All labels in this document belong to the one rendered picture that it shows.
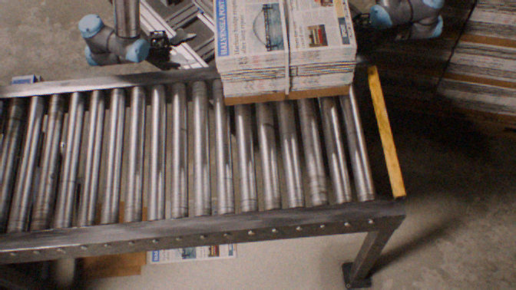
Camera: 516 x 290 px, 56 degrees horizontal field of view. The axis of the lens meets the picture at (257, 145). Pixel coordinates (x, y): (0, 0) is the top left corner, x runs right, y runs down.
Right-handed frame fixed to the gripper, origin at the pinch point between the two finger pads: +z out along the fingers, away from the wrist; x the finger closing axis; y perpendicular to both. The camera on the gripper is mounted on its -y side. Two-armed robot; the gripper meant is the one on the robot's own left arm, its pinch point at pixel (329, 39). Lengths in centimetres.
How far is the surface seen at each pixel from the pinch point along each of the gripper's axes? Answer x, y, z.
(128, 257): 44, -78, 87
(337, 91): 23.5, 4.5, 1.5
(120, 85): 12, 2, 68
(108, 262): 46, -78, 96
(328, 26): 15.9, 24.9, 4.6
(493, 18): -7, -5, -57
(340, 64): 23.4, 17.6, 1.8
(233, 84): 22.8, 12.4, 31.6
